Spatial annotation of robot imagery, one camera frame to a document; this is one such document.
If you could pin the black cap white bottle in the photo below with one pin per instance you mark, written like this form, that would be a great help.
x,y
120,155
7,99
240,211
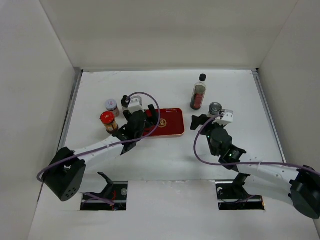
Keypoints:
x,y
125,102

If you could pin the red rectangular tray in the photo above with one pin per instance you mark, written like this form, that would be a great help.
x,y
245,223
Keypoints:
x,y
171,123

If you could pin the white lid paste jar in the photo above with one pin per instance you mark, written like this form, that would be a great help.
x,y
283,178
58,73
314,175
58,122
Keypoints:
x,y
112,106

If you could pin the red lid chili sauce jar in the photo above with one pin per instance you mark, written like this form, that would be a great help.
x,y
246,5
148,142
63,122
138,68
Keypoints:
x,y
109,121

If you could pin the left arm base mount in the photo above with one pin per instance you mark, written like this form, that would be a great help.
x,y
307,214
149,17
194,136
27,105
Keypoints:
x,y
113,196

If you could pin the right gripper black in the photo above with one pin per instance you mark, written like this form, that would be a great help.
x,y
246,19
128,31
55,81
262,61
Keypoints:
x,y
197,121

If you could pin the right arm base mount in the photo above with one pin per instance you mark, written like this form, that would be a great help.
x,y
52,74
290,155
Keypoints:
x,y
231,195

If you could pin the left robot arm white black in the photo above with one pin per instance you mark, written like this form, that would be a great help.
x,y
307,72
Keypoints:
x,y
67,174

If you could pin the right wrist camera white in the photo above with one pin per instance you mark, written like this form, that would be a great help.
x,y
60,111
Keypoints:
x,y
227,117

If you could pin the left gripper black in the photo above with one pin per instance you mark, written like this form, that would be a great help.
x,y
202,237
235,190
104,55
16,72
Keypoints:
x,y
154,118

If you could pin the silver lid white shaker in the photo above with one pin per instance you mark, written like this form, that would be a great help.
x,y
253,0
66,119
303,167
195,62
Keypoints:
x,y
215,109

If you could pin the tall dark sauce bottle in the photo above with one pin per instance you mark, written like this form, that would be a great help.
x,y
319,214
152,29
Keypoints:
x,y
198,93

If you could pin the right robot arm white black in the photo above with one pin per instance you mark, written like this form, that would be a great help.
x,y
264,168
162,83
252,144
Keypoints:
x,y
296,185

